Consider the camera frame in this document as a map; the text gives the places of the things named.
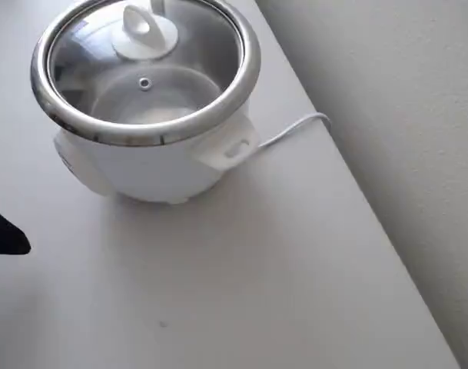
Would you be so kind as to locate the glass lid with white knob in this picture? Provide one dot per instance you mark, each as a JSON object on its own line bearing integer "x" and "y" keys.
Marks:
{"x": 145, "y": 34}

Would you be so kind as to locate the white rice cooker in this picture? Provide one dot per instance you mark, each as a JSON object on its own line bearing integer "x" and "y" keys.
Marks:
{"x": 149, "y": 173}

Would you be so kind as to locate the glass cooker lid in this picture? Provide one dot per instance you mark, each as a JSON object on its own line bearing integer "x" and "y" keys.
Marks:
{"x": 218, "y": 77}

